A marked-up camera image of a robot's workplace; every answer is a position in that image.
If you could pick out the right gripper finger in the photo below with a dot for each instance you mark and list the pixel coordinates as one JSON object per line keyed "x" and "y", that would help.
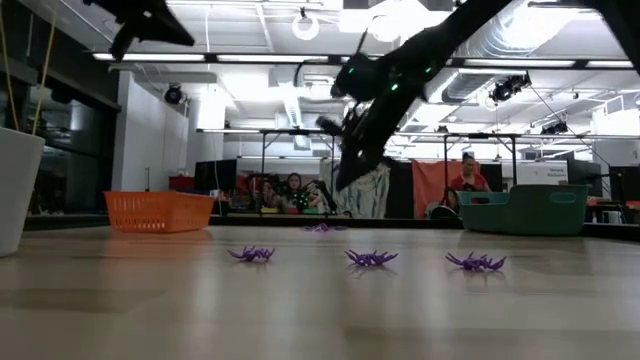
{"x": 346, "y": 170}
{"x": 362, "y": 167}

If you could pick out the white sign board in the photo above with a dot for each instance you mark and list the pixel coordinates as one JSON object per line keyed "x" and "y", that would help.
{"x": 542, "y": 172}

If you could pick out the black background robot arm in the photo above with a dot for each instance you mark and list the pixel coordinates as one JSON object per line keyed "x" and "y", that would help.
{"x": 320, "y": 192}

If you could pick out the black track spotlight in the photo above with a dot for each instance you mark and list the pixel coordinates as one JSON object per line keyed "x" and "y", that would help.
{"x": 507, "y": 89}
{"x": 554, "y": 127}

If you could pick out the red storage box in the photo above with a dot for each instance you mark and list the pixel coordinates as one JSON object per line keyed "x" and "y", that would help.
{"x": 181, "y": 183}

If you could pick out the black computer monitor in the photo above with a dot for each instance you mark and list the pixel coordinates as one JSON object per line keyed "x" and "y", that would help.
{"x": 585, "y": 177}
{"x": 215, "y": 175}
{"x": 625, "y": 182}

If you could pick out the white mug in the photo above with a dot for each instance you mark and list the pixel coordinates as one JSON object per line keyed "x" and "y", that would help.
{"x": 612, "y": 217}

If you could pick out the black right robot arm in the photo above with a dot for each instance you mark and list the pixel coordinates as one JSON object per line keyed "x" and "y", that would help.
{"x": 430, "y": 45}

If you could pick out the black fabric panel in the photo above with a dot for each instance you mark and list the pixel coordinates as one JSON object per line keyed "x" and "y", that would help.
{"x": 400, "y": 190}

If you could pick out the white patterned cloth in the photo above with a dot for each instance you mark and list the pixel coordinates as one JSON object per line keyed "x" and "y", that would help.
{"x": 372, "y": 197}

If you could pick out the pale grey plastic bin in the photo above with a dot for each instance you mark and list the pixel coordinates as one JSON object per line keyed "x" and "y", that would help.
{"x": 17, "y": 190}

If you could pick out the orange fabric panel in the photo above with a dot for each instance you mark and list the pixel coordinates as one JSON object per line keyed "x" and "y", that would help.
{"x": 430, "y": 185}

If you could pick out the teal plastic bin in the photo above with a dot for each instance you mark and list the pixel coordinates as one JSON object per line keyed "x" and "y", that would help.
{"x": 525, "y": 217}

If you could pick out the black background rig frame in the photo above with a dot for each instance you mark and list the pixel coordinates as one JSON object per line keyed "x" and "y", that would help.
{"x": 480, "y": 135}
{"x": 290, "y": 132}

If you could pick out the person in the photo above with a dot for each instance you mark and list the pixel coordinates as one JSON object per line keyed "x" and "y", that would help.
{"x": 469, "y": 180}
{"x": 268, "y": 196}
{"x": 294, "y": 192}

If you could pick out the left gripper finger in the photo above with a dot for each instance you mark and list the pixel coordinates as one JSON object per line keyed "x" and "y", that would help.
{"x": 162, "y": 17}
{"x": 165, "y": 36}

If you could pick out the black wall spotlight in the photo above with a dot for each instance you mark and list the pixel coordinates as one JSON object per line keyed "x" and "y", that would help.
{"x": 173, "y": 95}

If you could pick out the red slanted board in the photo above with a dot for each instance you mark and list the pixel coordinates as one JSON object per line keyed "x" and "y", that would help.
{"x": 241, "y": 184}

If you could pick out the silver ventilation duct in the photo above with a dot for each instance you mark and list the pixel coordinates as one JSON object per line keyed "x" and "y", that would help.
{"x": 470, "y": 82}

